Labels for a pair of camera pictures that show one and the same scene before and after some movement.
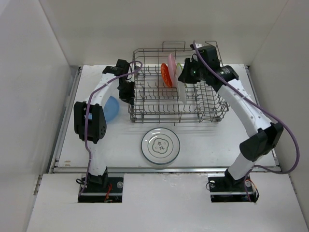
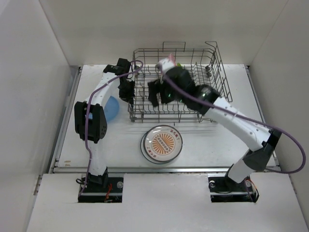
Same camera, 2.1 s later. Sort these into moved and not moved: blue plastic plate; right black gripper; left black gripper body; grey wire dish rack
Moved: right black gripper
Not moved: blue plastic plate; left black gripper body; grey wire dish rack
